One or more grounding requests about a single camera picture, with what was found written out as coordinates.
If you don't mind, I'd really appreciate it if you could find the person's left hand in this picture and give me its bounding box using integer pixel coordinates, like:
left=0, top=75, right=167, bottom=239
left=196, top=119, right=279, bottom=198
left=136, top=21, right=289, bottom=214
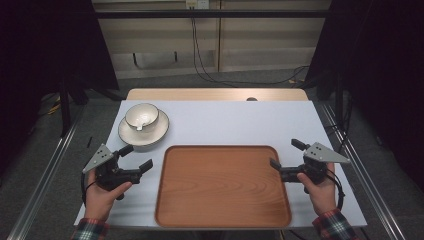
left=83, top=169, right=134, bottom=221

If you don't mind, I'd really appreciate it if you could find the wooden tray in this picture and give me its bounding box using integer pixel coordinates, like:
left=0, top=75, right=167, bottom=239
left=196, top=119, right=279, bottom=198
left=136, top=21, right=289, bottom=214
left=154, top=144, right=293, bottom=230

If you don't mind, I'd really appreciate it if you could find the white saucer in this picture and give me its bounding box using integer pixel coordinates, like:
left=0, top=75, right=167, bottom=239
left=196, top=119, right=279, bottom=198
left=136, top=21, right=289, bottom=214
left=117, top=108, right=170, bottom=148

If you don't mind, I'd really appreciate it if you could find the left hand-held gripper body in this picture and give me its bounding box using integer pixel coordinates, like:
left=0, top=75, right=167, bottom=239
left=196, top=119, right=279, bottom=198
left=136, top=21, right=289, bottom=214
left=81, top=143, right=143, bottom=201

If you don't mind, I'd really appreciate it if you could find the hand-held gripper cable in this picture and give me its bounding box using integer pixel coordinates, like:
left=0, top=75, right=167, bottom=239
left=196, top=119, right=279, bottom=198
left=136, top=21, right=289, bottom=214
left=324, top=168, right=345, bottom=212
left=80, top=171, right=98, bottom=208

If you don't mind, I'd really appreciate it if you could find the right hand-held gripper cable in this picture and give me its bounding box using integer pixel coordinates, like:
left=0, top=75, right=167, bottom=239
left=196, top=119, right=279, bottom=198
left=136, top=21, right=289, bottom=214
left=324, top=168, right=345, bottom=212

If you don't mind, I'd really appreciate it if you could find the black stand post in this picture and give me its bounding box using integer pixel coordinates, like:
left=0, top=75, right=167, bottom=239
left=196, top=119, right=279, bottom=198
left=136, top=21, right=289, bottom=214
left=334, top=72, right=345, bottom=128
left=59, top=78, right=73, bottom=138

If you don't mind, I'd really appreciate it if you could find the white table mat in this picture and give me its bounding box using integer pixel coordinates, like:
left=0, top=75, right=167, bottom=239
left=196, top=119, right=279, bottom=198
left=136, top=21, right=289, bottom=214
left=73, top=99, right=368, bottom=231

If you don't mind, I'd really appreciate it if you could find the black horizontal bar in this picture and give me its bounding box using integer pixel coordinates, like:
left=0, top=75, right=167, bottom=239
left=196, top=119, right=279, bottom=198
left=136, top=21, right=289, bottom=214
left=94, top=9, right=332, bottom=20

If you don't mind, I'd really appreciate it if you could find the metal frame rail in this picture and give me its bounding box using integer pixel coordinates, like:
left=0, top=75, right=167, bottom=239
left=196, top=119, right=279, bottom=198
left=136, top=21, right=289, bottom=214
left=6, top=103, right=88, bottom=240
left=319, top=102, right=406, bottom=240

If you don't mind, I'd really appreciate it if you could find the yellow floor cable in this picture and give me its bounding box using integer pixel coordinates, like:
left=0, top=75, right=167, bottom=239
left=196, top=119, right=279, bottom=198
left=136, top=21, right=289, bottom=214
left=45, top=95, right=63, bottom=116

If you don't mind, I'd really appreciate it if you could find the left hand-held gripper cable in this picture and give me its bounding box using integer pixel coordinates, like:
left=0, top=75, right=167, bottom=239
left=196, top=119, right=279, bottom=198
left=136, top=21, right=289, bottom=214
left=80, top=171, right=98, bottom=208

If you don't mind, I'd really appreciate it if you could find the white wall socket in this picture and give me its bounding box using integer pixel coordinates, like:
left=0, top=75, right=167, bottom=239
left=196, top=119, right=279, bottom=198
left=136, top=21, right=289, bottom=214
left=185, top=0, right=210, bottom=10

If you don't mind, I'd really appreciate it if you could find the black wall cable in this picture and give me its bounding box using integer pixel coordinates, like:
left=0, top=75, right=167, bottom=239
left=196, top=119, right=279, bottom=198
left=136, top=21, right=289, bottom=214
left=189, top=8, right=311, bottom=88

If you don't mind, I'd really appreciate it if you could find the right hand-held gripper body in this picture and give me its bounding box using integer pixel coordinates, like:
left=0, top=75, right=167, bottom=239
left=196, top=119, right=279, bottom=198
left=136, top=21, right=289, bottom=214
left=279, top=142, right=352, bottom=195

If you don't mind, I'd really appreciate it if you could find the white cup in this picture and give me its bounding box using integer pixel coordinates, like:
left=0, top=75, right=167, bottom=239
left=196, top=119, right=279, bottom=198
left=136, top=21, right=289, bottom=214
left=124, top=102, right=160, bottom=133

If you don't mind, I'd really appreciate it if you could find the person's right hand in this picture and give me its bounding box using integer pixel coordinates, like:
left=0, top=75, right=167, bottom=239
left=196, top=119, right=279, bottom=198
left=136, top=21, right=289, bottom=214
left=296, top=163, right=338, bottom=217

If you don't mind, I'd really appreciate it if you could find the dark curtain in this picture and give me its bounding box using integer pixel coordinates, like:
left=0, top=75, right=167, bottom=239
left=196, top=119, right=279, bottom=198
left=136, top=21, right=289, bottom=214
left=0, top=0, right=120, bottom=174
left=304, top=0, right=424, bottom=193

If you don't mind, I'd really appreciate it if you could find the wooden table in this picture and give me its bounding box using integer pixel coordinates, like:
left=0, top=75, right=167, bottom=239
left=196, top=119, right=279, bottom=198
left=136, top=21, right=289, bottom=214
left=125, top=87, right=310, bottom=102

